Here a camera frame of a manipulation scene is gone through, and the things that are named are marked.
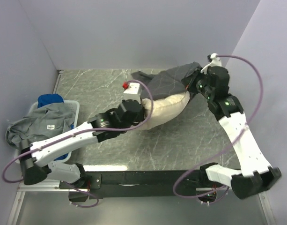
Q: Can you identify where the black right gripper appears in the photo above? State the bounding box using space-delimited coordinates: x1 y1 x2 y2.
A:
181 67 213 100

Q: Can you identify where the cream white pillow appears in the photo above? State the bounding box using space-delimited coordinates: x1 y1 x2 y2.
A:
137 91 190 130

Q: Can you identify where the dark grey checked pillowcase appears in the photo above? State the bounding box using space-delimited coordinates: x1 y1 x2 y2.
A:
131 62 201 101

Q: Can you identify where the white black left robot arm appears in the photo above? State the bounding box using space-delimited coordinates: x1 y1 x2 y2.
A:
20 100 145 188

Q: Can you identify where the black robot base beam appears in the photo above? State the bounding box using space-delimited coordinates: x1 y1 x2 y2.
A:
68 170 222 203

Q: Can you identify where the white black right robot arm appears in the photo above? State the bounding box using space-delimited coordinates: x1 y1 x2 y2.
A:
182 66 282 199

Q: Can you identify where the white plastic laundry basket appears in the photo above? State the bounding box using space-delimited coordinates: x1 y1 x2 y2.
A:
14 99 80 166

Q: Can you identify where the grey button shirt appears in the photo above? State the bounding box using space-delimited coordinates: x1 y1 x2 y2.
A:
5 103 75 149

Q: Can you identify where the blue garment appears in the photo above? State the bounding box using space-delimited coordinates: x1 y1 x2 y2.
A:
37 93 74 163

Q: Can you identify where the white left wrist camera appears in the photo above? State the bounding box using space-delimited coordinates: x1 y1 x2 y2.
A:
122 82 141 103

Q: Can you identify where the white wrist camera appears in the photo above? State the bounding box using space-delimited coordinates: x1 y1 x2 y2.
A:
207 53 222 67
122 82 141 103

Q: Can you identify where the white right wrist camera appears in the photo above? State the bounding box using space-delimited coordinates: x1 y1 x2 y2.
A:
207 53 222 67

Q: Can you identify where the aluminium frame rail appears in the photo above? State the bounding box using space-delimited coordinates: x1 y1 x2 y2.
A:
8 180 276 225

